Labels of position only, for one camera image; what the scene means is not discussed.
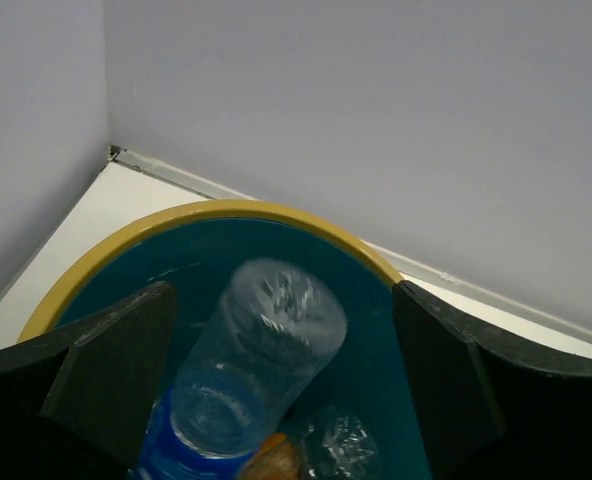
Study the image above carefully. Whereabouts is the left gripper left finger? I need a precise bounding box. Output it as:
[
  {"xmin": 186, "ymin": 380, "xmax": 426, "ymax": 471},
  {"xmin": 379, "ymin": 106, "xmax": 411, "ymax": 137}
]
[{"xmin": 0, "ymin": 282, "xmax": 177, "ymax": 479}]

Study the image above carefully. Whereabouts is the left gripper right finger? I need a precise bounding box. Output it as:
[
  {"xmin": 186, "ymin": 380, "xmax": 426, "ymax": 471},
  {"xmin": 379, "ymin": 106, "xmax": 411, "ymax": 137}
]
[{"xmin": 392, "ymin": 281, "xmax": 592, "ymax": 479}]

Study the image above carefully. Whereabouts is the clear bottle blue label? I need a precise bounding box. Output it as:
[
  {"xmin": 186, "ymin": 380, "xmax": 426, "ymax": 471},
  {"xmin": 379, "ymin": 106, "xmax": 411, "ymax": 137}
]
[{"xmin": 131, "ymin": 258, "xmax": 347, "ymax": 479}]

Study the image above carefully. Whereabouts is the orange plastic bottle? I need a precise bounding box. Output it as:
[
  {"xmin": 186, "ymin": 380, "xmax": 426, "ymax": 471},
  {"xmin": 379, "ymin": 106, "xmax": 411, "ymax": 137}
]
[{"xmin": 237, "ymin": 432, "xmax": 302, "ymax": 480}]

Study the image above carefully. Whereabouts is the teal bin with yellow rim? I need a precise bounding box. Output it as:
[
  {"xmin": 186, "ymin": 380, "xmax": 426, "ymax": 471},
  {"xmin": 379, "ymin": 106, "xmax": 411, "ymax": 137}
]
[{"xmin": 20, "ymin": 209, "xmax": 430, "ymax": 479}]

